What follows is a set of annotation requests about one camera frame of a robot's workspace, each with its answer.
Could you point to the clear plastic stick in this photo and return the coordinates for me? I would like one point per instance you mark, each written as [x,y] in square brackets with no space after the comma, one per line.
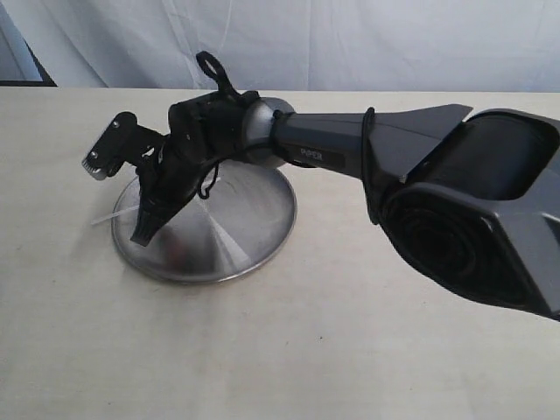
[105,219]

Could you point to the round steel plate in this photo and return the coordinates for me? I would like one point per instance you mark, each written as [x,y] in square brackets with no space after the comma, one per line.
[246,219]

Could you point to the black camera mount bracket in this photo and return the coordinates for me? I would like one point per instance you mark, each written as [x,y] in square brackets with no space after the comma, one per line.
[142,147]

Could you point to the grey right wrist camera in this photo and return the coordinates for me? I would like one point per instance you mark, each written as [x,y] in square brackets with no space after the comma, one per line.
[107,152]

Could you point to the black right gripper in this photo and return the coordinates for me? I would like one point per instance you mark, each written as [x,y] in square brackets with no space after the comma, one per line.
[202,131]

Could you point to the white backdrop curtain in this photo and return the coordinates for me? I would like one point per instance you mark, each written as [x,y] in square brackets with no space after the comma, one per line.
[495,46]

